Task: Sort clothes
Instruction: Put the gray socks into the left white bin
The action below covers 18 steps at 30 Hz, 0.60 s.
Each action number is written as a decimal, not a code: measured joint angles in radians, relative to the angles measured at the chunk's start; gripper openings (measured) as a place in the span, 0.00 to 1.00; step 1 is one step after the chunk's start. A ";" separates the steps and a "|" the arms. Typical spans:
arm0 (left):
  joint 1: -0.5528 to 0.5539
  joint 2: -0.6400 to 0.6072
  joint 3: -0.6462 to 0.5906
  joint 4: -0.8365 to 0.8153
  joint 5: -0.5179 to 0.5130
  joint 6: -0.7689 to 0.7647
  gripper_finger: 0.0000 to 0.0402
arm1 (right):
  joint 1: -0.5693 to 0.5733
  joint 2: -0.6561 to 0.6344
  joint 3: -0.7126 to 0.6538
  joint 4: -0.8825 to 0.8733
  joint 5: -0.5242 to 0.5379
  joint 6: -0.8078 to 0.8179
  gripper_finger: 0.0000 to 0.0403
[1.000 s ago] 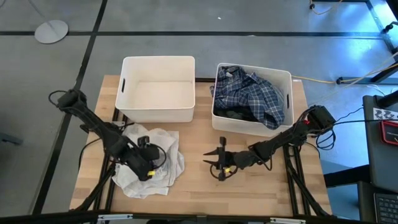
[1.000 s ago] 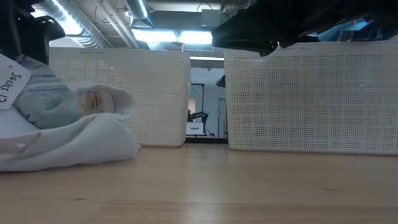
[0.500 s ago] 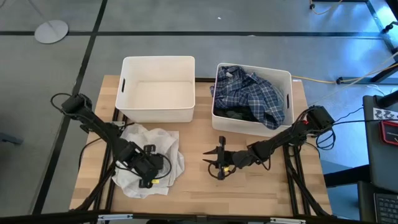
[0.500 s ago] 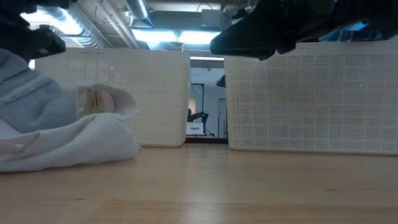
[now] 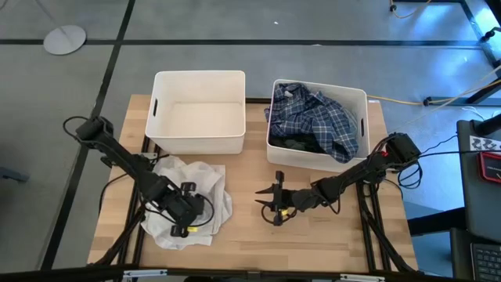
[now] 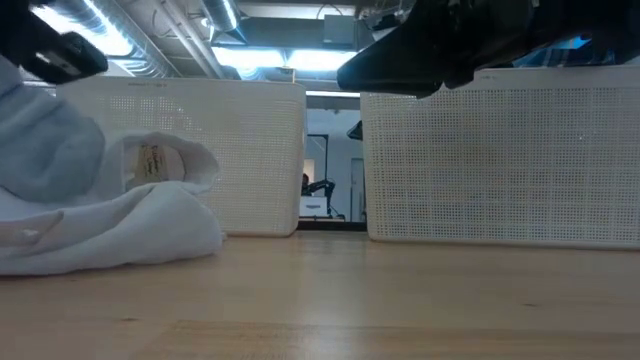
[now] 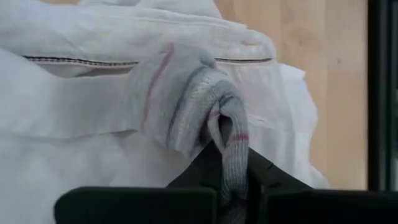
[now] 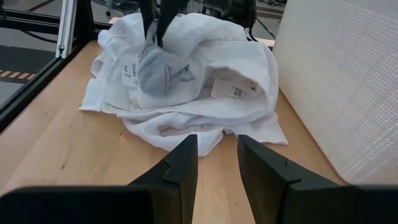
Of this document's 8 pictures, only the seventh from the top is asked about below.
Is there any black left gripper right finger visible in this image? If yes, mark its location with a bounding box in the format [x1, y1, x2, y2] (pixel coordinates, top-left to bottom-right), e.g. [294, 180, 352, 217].
[248, 146, 398, 224]

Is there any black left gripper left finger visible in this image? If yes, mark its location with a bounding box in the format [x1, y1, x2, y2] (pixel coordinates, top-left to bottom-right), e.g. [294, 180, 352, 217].
[54, 140, 223, 224]

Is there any grey striped sock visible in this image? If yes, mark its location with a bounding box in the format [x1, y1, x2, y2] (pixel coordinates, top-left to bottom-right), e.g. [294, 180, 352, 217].
[127, 42, 251, 224]

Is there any white garment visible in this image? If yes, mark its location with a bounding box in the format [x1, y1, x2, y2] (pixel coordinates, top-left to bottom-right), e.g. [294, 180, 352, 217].
[0, 0, 330, 224]

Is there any black aluminium frame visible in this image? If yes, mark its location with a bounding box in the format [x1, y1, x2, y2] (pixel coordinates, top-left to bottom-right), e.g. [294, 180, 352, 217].
[368, 0, 398, 191]

